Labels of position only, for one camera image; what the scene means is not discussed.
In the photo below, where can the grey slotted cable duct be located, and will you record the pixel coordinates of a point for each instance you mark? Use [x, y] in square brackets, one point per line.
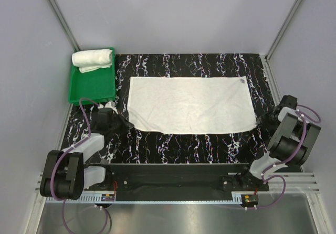
[124, 198]

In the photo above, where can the large white towel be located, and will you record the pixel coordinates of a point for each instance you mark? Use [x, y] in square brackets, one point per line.
[91, 60]

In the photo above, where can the right connector board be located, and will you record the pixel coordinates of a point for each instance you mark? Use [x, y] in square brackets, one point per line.
[251, 199]

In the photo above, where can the left connector board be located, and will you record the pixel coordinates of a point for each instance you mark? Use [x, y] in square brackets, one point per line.
[108, 197]

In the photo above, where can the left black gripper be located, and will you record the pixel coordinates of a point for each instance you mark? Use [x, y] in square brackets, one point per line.
[126, 124]

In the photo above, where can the small white towel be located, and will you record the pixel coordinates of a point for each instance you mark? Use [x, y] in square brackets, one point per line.
[191, 105]

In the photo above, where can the connector board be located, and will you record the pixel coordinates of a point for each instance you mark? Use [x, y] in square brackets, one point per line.
[108, 197]
[251, 199]

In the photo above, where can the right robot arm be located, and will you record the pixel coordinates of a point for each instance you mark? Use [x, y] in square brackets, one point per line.
[294, 130]

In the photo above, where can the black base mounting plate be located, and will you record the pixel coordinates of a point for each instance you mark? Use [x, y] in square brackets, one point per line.
[190, 179]

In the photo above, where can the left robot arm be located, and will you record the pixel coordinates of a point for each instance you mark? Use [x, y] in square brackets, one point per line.
[65, 175]

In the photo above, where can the green plastic tray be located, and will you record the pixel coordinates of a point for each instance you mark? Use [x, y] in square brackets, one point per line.
[98, 85]

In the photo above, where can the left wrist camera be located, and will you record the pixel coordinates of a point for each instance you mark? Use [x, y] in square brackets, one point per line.
[111, 105]

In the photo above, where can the aluminium frame rail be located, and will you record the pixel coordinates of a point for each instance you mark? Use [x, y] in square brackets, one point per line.
[293, 182]

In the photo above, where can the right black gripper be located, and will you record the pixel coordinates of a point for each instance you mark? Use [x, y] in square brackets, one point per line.
[263, 122]

